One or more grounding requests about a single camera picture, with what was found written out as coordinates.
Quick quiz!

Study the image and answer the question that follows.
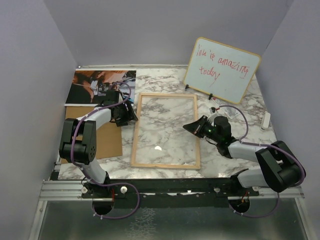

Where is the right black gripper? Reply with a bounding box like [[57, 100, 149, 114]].
[[183, 115, 221, 143]]

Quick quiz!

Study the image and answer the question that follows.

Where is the wooden picture frame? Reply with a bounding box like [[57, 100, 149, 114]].
[[130, 92, 202, 170]]

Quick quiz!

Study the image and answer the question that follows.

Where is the printed photo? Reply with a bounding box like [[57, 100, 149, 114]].
[[65, 69, 137, 105]]

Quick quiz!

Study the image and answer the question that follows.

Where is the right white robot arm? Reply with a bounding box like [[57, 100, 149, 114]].
[[183, 115, 306, 196]]

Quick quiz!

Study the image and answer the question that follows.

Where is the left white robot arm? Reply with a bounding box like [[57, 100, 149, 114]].
[[59, 90, 138, 198]]

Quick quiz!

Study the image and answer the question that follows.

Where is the brown cardboard backing board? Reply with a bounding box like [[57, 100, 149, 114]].
[[65, 106, 123, 159]]

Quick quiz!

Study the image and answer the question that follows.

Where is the yellow-rimmed whiteboard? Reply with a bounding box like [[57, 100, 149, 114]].
[[183, 37, 261, 104]]

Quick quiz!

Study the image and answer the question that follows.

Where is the white whiteboard eraser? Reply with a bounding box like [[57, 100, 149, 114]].
[[260, 111, 271, 130]]

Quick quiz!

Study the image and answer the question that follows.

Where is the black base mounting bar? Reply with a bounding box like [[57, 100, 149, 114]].
[[81, 177, 259, 209]]

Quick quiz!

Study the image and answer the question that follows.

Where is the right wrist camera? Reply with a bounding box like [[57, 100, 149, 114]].
[[208, 107, 220, 124]]

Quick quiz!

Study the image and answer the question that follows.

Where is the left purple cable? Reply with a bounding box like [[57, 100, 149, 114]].
[[69, 81, 141, 220]]

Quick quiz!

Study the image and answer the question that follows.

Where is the purple cable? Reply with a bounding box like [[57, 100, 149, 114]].
[[211, 106, 307, 218], [69, 81, 141, 220]]

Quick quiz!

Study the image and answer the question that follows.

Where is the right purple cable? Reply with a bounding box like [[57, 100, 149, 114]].
[[211, 106, 307, 218]]

